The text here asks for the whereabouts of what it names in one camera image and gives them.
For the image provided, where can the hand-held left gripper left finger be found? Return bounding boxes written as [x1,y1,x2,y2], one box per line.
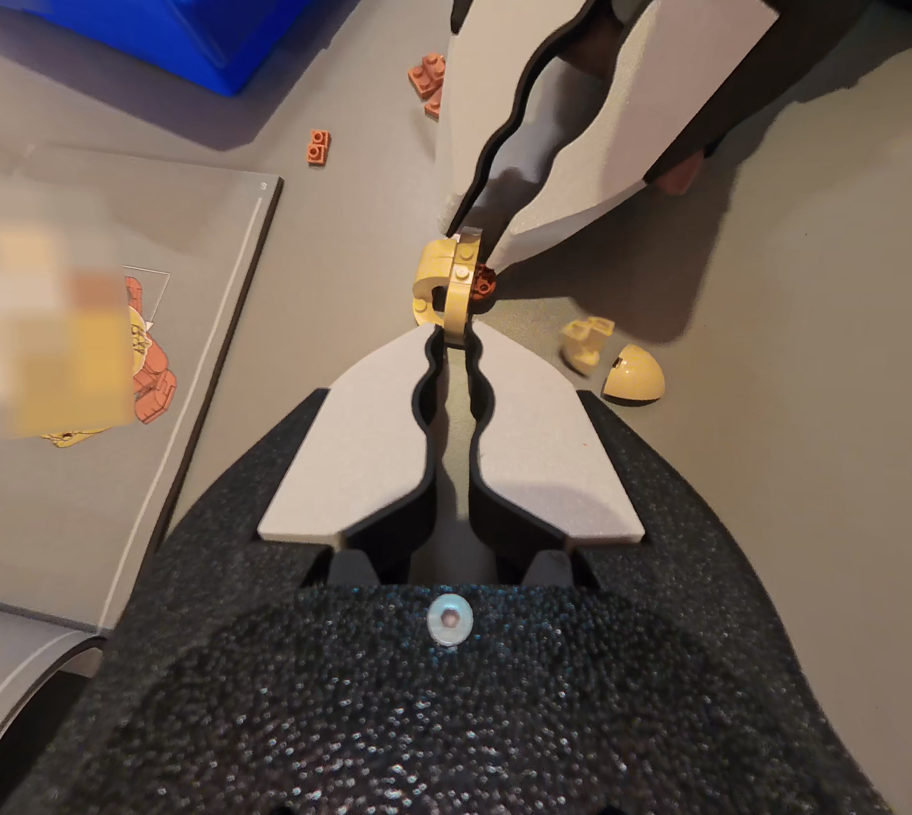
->
[256,325,437,584]

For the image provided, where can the grey instruction booklet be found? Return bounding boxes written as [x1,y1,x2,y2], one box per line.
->
[0,144,285,723]

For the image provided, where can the grey desk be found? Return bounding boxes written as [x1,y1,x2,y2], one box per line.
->
[0,0,912,815]

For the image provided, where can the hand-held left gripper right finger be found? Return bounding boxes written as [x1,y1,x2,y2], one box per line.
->
[466,322,646,584]

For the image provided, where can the reddish brown stacked small plates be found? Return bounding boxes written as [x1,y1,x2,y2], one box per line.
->
[408,51,448,102]

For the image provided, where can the tan studded brick piece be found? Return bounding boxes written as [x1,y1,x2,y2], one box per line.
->
[559,315,616,377]

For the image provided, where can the tan curved brick assembly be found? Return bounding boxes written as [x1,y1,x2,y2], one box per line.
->
[412,227,497,349]

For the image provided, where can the blue plastic bin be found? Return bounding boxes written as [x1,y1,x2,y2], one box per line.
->
[0,0,389,97]

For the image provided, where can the person's right hand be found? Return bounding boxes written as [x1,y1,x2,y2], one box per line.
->
[655,151,706,197]

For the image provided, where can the tan dome brick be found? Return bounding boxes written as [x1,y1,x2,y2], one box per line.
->
[602,342,667,407]

